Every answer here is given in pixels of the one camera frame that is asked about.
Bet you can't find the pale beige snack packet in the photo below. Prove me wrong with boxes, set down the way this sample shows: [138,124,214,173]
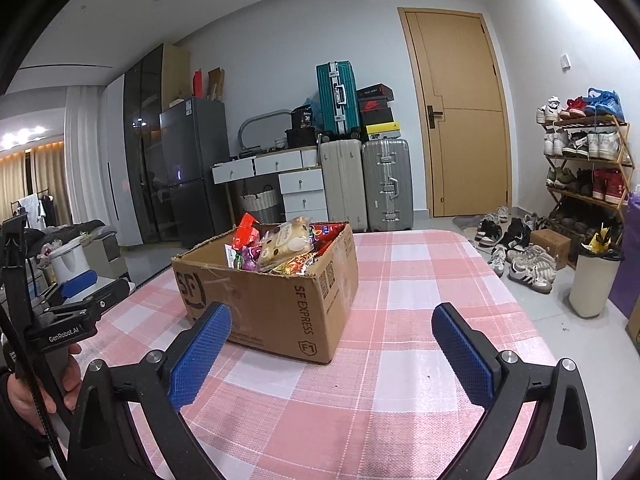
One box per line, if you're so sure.
[260,217,313,266]

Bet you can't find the white curtain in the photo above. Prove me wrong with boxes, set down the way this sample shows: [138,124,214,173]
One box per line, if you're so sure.
[65,85,126,248]

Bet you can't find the silver suitcase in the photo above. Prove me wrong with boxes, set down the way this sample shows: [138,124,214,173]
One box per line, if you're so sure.
[361,137,415,232]

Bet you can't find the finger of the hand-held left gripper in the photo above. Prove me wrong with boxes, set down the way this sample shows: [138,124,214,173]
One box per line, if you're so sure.
[47,280,136,317]
[60,270,98,299]

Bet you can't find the beige suitcase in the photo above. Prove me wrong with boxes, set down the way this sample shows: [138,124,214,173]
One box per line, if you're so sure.
[319,139,368,233]

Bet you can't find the grey door mat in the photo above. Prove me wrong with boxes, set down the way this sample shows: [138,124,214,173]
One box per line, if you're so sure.
[452,214,493,236]

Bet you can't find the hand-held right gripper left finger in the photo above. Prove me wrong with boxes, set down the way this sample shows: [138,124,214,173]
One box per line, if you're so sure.
[66,301,233,480]

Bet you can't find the wooden door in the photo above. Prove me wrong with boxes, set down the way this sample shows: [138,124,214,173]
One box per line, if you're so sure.
[398,7,513,218]

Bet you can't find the curved metal frame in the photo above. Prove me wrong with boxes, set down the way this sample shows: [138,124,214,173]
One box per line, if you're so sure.
[237,109,296,153]

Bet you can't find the dark glass cabinet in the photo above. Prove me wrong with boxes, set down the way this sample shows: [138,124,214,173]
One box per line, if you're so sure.
[122,44,191,246]

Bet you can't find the tall cardboard carton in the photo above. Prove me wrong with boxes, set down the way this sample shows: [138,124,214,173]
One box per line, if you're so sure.
[207,67,226,103]

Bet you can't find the wooden shoe rack with shoes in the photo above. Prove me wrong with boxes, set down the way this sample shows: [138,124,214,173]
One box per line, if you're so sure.
[536,87,628,241]

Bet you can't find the printed cardboard carton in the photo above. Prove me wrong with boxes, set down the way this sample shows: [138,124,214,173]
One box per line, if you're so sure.
[626,300,640,351]

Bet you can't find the small cardboard box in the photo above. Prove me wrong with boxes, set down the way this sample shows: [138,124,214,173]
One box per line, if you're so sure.
[530,229,572,270]

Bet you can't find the flat black box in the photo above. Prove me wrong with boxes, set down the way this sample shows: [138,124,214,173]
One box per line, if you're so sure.
[285,127,321,150]

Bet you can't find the ceiling lights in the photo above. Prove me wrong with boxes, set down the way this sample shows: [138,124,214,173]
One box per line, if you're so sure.
[0,127,43,148]

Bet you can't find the person's left hand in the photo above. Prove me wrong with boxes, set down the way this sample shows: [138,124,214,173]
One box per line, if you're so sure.
[9,342,83,435]

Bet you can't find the dark clothes heap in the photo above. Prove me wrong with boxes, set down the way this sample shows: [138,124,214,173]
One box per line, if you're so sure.
[20,220,108,261]

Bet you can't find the beige curtain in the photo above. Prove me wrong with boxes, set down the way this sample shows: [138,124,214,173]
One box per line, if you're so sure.
[0,147,68,231]

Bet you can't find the white drawer dresser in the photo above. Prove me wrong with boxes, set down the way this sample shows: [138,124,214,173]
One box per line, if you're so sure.
[211,147,331,223]

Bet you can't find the grey refrigerator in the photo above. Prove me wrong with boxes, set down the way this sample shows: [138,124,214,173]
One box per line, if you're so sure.
[160,97,233,248]

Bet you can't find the white pot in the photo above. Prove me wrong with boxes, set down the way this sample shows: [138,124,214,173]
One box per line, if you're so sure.
[49,240,91,286]

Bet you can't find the black printed box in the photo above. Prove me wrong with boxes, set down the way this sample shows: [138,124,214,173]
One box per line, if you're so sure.
[291,105,321,131]

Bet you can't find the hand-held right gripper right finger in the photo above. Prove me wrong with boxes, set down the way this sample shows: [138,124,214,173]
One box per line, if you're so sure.
[432,302,598,480]

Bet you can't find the pink checked tablecloth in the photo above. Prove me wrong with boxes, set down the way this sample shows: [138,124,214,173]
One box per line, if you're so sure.
[75,230,591,480]

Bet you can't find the teal suitcase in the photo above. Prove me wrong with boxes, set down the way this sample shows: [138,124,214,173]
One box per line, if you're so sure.
[316,61,362,138]

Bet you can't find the pile of assorted shoes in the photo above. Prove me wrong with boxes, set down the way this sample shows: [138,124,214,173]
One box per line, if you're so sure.
[472,205,558,295]

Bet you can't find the white trash bin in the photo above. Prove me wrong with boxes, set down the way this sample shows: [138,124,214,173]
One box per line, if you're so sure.
[569,222,625,318]

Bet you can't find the clothes rack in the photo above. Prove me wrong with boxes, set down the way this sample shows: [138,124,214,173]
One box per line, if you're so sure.
[11,190,56,233]

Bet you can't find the plain black shoe box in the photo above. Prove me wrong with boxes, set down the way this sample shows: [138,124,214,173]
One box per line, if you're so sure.
[360,110,396,128]

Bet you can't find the brown cardboard box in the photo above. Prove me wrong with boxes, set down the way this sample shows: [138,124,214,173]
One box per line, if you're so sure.
[171,220,359,365]

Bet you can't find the purple bag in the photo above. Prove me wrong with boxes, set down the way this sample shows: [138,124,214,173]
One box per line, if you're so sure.
[612,187,640,318]

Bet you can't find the woven laundry basket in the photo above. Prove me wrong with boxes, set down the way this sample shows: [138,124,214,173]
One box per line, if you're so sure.
[237,185,281,226]

